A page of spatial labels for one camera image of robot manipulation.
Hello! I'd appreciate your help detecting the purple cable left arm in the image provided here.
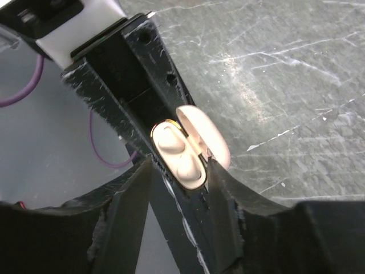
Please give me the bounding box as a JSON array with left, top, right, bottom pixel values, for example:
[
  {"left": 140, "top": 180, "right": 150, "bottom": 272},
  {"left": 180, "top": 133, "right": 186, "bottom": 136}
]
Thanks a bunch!
[{"left": 0, "top": 54, "right": 45, "bottom": 108}]

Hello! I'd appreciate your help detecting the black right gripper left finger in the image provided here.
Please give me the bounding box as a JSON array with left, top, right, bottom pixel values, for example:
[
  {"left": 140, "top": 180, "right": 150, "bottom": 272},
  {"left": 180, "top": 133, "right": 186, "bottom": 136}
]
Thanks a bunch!
[{"left": 1, "top": 158, "right": 152, "bottom": 273}]

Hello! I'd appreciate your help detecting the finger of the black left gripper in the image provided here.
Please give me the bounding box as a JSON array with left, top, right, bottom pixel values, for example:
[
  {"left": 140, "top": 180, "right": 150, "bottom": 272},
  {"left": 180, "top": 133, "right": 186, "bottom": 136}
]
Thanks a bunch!
[
  {"left": 62, "top": 62, "right": 217, "bottom": 273},
  {"left": 120, "top": 21, "right": 194, "bottom": 126}
]

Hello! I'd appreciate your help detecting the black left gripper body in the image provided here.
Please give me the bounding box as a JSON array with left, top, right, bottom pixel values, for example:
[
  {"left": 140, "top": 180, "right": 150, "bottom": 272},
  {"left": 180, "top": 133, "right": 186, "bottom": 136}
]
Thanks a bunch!
[{"left": 59, "top": 13, "right": 160, "bottom": 120}]

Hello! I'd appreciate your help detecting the pink earbuds charging case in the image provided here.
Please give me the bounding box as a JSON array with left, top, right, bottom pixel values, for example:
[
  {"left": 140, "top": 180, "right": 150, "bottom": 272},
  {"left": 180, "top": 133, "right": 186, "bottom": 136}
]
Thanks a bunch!
[{"left": 151, "top": 105, "right": 231, "bottom": 190}]

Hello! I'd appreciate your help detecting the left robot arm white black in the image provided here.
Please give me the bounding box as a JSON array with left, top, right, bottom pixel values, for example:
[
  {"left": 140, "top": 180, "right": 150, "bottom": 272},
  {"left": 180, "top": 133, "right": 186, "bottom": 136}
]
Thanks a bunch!
[{"left": 1, "top": 1, "right": 230, "bottom": 273}]

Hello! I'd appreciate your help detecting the pink earbud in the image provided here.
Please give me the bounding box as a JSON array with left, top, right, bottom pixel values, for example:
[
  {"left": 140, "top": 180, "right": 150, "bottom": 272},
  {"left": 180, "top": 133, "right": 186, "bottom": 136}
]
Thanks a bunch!
[
  {"left": 158, "top": 127, "right": 185, "bottom": 154},
  {"left": 176, "top": 155, "right": 201, "bottom": 182}
]

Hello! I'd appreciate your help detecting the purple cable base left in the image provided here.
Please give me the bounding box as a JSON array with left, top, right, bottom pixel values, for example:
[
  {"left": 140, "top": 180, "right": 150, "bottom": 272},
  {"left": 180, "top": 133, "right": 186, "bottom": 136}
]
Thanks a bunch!
[{"left": 88, "top": 110, "right": 137, "bottom": 169}]

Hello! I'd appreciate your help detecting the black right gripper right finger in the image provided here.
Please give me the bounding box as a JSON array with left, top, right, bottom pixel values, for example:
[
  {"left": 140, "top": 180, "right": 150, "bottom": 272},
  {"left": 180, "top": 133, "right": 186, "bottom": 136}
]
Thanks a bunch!
[{"left": 207, "top": 159, "right": 364, "bottom": 273}]

